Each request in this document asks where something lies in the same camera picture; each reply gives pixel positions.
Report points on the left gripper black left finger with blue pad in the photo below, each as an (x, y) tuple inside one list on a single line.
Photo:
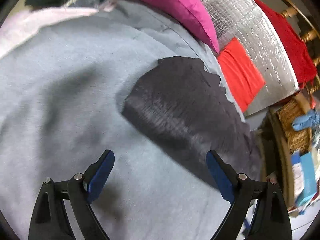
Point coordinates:
[(49, 219)]

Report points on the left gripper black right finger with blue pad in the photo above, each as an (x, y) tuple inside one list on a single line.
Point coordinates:
[(257, 205)]

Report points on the dark quilted bomber jacket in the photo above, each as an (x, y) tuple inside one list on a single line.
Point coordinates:
[(185, 111)]

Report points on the light blue cardboard box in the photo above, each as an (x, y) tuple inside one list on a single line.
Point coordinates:
[(305, 186)]

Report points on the wooden side table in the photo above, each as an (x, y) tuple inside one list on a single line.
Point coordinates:
[(276, 156)]

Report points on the wicker basket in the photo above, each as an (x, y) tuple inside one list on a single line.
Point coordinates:
[(297, 137)]

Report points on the light blue cloth in basket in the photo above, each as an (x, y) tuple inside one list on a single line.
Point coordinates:
[(308, 120)]

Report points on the grey fleece blanket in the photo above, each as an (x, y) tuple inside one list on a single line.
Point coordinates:
[(61, 98)]

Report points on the red-orange pillow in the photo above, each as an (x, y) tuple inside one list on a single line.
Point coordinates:
[(242, 76)]

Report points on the red blanket on railing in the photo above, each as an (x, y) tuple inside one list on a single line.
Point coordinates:
[(295, 48)]

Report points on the silver foil insulation panel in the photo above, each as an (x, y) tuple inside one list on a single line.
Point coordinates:
[(244, 20)]

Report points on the magenta pillow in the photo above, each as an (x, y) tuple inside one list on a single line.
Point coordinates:
[(193, 16)]

